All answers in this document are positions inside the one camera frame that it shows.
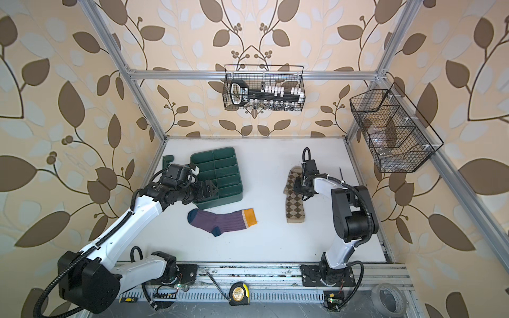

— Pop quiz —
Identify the beige argyle sock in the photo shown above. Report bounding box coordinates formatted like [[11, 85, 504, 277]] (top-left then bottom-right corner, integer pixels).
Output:
[[284, 166, 305, 223]]

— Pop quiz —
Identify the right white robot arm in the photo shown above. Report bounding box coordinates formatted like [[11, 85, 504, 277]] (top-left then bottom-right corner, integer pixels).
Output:
[[293, 147, 379, 287]]

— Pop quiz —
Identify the yellow black tape measure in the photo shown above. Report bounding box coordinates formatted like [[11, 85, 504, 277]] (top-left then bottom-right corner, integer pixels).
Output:
[[229, 282, 250, 306]]

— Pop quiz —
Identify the clear tape roll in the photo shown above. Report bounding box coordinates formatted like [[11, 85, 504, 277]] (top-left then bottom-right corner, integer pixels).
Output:
[[371, 283, 408, 317]]

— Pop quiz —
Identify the purple sock yellow cuff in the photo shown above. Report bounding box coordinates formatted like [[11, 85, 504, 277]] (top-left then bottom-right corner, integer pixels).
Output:
[[187, 209, 257, 237]]

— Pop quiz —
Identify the small yellow black screwdriver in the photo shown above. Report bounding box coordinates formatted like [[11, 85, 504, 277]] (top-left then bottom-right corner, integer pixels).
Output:
[[119, 297, 138, 303]]

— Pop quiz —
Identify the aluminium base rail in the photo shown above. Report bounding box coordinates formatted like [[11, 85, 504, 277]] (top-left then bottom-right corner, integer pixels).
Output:
[[115, 261, 414, 303]]

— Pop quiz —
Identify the wire basket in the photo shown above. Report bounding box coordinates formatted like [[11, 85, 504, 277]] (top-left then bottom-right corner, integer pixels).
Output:
[[349, 83, 444, 173], [222, 63, 306, 112]]

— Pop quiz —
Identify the green plastic organizer tray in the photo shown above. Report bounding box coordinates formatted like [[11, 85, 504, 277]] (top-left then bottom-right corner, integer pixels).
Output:
[[190, 147, 243, 210]]

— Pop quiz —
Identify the back wire basket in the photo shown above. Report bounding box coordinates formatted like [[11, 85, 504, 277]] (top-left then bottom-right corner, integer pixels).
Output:
[[222, 63, 306, 112]]

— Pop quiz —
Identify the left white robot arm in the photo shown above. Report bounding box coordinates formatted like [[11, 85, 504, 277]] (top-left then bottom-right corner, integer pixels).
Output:
[[33, 164, 218, 317]]

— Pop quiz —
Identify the black socket set holder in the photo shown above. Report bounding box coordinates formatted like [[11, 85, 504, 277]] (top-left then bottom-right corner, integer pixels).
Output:
[[226, 79, 306, 106]]

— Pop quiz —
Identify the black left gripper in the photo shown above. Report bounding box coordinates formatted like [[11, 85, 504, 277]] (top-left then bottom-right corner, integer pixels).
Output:
[[175, 179, 220, 202]]

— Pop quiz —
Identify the right wire basket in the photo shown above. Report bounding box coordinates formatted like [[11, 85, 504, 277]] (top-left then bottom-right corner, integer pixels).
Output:
[[349, 83, 444, 173]]

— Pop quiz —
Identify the green pipe wrench black handle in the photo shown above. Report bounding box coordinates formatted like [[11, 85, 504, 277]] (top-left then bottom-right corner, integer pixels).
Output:
[[162, 154, 174, 174]]

